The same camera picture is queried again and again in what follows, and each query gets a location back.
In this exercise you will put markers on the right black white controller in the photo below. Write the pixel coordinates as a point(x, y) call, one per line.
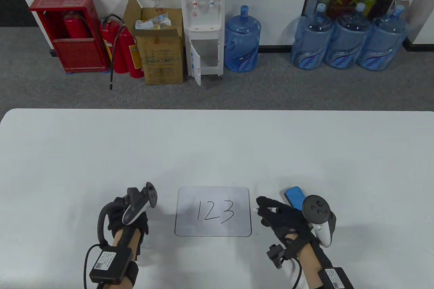
point(317, 209)

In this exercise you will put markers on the person's left hand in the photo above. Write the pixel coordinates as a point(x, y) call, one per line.
point(117, 216)

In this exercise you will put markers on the white water dispenser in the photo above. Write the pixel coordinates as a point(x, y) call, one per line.
point(203, 14)

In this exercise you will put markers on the left wrist black sensor box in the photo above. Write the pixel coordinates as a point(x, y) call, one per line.
point(110, 263)

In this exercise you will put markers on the person's right hand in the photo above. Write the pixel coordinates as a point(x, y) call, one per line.
point(288, 224)

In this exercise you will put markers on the left black white controller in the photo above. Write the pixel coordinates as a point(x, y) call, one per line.
point(135, 206)

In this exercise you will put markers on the blue water jug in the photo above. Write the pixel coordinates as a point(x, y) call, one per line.
point(383, 45)
point(310, 41)
point(347, 43)
point(242, 41)

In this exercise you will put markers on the brown cardboard box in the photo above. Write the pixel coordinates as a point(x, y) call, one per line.
point(162, 55)

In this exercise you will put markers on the small white whiteboard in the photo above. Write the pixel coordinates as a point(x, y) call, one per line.
point(213, 226)

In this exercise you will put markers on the black and white marker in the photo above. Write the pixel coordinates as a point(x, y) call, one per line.
point(271, 209)

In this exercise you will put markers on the person's left forearm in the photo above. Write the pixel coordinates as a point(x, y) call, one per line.
point(127, 238)

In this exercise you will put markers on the red fire extinguisher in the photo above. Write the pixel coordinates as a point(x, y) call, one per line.
point(113, 41)
point(76, 26)
point(135, 58)

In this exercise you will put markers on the wrist black sensor box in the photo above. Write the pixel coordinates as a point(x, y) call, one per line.
point(335, 279)
point(110, 263)

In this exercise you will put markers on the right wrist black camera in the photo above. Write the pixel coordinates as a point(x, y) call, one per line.
point(275, 255)

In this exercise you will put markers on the right wrist black sensor box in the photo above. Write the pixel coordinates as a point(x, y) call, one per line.
point(335, 279)

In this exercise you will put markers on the blue whiteboard eraser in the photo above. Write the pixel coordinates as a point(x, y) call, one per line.
point(294, 195)

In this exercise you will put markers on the plastic trash wrappers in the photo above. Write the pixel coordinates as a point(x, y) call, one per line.
point(152, 23)

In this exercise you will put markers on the red fire extinguisher cabinet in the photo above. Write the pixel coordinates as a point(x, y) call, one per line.
point(81, 55)

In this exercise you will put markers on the black white controller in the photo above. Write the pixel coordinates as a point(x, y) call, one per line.
point(135, 206)
point(317, 209)

